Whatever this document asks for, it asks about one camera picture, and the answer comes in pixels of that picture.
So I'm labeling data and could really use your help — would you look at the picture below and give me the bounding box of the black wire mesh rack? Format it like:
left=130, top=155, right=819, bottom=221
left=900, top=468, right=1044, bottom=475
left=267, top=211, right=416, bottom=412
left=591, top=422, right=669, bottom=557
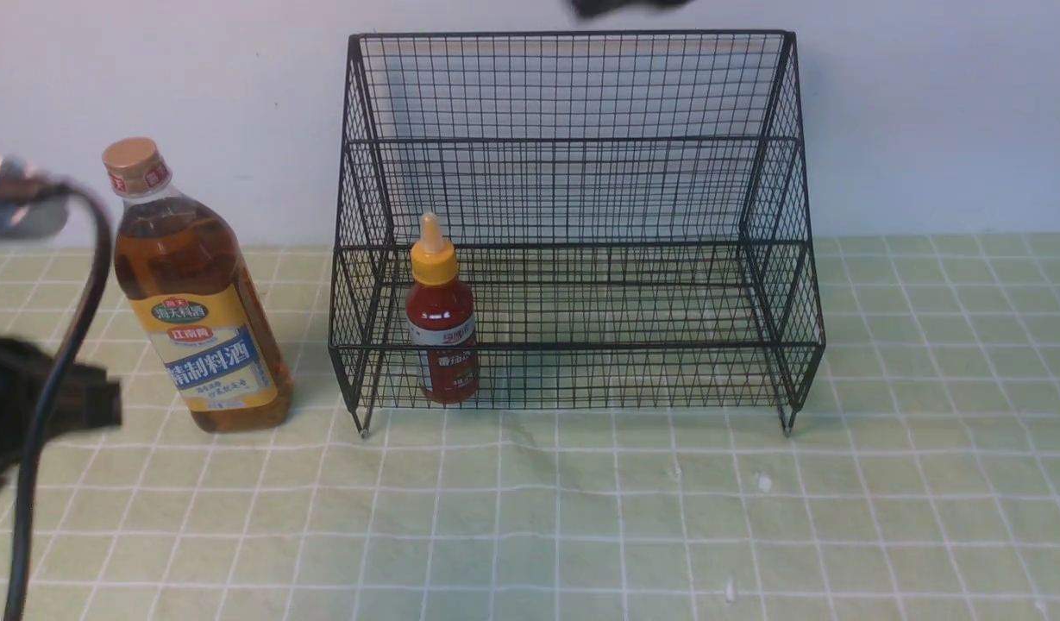
left=328, top=30, right=826, bottom=436

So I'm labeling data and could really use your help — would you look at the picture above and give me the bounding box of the small red sauce bottle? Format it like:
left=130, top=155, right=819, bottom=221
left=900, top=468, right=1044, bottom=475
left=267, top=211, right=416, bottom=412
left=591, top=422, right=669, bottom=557
left=405, top=212, right=480, bottom=405

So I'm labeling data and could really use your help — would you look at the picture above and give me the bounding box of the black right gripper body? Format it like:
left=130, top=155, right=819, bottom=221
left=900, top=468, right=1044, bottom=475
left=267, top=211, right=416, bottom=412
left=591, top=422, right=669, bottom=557
left=570, top=0, right=690, bottom=20

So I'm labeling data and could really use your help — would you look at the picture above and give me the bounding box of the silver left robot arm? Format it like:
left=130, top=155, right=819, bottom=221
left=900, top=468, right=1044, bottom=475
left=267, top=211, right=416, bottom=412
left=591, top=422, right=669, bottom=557
left=0, top=158, right=122, bottom=491

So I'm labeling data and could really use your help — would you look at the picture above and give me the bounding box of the green checkered tablecloth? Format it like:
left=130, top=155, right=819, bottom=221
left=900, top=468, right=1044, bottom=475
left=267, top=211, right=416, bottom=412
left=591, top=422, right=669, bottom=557
left=27, top=235, right=1060, bottom=620

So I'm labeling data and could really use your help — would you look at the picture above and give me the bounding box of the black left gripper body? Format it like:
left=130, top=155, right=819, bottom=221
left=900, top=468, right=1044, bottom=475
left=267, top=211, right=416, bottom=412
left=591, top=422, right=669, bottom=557
left=0, top=336, right=122, bottom=490

